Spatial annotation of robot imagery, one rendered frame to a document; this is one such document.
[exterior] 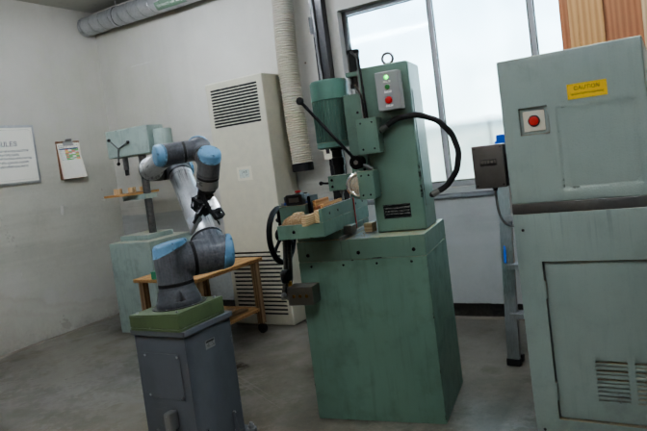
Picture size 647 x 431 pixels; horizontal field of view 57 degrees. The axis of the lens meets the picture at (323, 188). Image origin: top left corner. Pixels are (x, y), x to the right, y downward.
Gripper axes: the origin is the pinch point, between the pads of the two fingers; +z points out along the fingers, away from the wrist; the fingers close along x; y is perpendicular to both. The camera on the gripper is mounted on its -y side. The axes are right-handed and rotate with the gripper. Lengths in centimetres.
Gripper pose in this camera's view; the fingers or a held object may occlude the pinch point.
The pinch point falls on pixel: (206, 231)
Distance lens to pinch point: 256.5
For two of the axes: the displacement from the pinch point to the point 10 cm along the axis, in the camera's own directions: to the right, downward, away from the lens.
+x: -6.9, 2.3, -6.9
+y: -7.1, -4.3, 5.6
